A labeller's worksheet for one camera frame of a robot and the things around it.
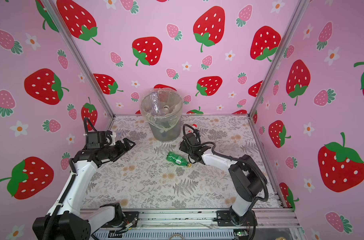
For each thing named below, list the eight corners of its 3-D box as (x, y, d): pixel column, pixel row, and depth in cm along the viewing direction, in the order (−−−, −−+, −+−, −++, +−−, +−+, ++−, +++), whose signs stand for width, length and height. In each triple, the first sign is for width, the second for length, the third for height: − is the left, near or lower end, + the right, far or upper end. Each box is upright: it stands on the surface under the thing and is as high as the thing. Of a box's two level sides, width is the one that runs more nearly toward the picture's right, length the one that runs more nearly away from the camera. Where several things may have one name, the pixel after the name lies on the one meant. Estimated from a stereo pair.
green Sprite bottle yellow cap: (166, 160, 98) (165, 156, 93) (171, 154, 100) (170, 150, 96) (188, 171, 93) (188, 167, 88) (191, 165, 95) (192, 161, 91)
